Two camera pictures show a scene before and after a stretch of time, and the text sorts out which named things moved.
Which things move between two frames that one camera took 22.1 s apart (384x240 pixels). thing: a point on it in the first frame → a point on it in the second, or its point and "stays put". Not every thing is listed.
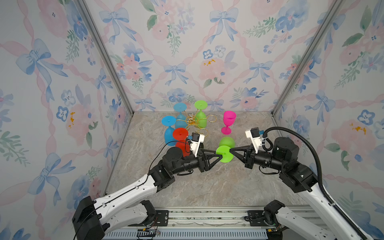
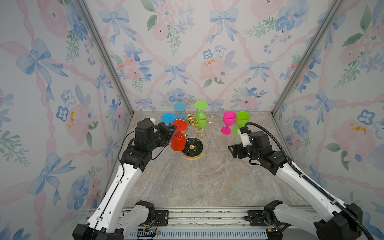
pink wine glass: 229,119 stays put
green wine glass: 201,118 stays put
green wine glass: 226,143 → 242,118
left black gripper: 203,166 → 165,130
